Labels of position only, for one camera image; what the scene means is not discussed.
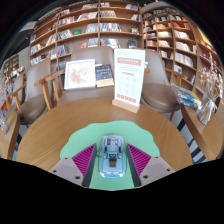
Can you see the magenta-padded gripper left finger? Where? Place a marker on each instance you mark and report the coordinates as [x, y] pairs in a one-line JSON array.
[[83, 159]]

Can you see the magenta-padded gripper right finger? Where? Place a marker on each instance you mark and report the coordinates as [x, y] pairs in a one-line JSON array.
[[140, 159]]

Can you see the transparent computer mouse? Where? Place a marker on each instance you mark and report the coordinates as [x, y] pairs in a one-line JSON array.
[[112, 156]]

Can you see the green smiley-face mouse pad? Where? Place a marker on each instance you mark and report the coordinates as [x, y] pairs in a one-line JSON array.
[[110, 128]]

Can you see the beige wooden-armed chair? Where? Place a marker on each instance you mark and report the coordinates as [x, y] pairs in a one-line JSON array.
[[86, 95], [31, 108], [158, 96]]

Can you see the round wooden side table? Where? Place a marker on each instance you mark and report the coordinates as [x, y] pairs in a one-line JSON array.
[[203, 133], [8, 140]]

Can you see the stack of colourful magazines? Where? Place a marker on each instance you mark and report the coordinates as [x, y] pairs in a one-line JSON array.
[[188, 98]]

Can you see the vase with beige dried flowers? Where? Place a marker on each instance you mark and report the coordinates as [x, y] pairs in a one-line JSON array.
[[205, 111]]

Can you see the white and orange sign stand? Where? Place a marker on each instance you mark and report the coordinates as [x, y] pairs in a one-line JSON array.
[[129, 76]]

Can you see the white framed floral picture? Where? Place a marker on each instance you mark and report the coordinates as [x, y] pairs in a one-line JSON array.
[[80, 74]]

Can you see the dark-covered book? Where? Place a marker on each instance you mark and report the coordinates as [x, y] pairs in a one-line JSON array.
[[104, 75]]

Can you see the small distant wooden bookshelf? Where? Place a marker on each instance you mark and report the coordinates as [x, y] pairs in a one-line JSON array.
[[10, 66]]

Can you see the curved wooden bookshelf unit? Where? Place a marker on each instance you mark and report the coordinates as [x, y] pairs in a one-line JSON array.
[[176, 43]]

